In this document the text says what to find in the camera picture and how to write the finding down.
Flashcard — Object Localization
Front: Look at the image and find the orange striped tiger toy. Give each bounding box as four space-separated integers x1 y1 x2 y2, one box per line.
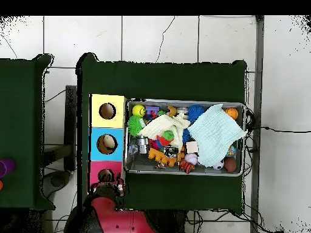
179 159 196 175

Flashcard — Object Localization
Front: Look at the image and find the clear shallow mesh bin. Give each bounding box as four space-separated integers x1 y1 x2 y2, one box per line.
123 98 247 177

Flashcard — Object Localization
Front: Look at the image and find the wooden box with three holes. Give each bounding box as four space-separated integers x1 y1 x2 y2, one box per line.
87 93 127 194

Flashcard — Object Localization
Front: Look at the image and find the cream waffle cloth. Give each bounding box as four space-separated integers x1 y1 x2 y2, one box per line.
138 113 191 150

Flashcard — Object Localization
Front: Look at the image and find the green fuzzy toy with eyes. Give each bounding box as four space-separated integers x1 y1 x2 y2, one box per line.
128 115 146 138

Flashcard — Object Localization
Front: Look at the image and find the yellow smiley ball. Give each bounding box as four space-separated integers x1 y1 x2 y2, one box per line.
132 104 146 117

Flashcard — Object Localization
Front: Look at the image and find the crushed black silver can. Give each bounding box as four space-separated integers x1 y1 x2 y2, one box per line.
164 145 179 158

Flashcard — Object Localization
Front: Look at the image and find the orange toy building block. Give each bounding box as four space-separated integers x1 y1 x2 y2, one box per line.
148 147 178 168

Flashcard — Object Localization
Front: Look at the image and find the blue spiky ball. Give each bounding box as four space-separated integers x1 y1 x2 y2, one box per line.
188 104 206 123

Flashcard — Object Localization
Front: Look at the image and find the small white baseball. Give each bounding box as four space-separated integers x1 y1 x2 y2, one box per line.
184 152 199 166

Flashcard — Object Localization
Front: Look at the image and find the dark green table cloth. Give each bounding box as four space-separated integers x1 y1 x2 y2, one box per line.
76 52 248 214

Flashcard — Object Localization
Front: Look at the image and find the mint green waffle cloth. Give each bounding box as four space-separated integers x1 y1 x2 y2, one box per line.
187 104 247 168

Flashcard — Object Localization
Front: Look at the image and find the small orange basketball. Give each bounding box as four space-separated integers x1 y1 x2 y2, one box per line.
225 107 239 120

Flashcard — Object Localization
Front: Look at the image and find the small brown football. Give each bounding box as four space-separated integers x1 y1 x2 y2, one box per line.
224 157 238 174

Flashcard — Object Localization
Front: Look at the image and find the black stand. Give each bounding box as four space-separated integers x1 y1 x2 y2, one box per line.
64 85 78 172

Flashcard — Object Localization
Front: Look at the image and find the grey vertical pole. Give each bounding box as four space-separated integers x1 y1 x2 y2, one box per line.
250 15 265 233

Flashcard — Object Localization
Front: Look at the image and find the dark green side table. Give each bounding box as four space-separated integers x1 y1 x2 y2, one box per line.
0 54 54 211

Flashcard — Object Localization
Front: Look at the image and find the purple toy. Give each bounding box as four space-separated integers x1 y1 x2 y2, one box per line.
0 159 16 178

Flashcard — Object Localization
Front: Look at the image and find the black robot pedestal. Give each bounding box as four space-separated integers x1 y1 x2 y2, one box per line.
145 209 188 233

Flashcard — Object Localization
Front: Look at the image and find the black cable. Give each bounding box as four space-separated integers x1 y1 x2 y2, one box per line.
252 125 311 134

